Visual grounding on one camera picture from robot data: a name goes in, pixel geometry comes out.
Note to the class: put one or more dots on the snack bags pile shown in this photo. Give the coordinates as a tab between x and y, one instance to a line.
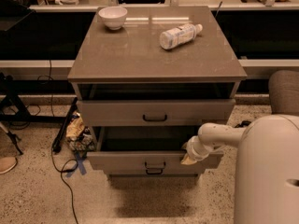
78	135

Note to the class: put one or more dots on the grey drawer cabinet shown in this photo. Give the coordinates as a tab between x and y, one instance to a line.
130	64

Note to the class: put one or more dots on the grey drawer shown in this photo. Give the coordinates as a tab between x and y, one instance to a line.
141	148
149	173
155	113

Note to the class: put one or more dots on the blue tape cross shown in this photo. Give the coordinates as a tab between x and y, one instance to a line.
80	158

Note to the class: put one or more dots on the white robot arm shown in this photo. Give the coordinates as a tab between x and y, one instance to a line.
266	170

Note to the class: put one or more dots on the black power strip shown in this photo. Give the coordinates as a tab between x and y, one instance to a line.
56	145

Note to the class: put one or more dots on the white ceramic bowl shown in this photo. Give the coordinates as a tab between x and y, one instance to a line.
113	17

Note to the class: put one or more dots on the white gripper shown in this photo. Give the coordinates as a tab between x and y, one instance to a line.
193	153

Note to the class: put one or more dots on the white plastic bottle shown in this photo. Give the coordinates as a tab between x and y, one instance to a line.
179	35

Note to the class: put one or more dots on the black office chair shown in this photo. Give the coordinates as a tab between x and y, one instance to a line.
282	96

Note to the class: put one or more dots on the beige shoe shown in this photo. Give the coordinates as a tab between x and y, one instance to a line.
7	164

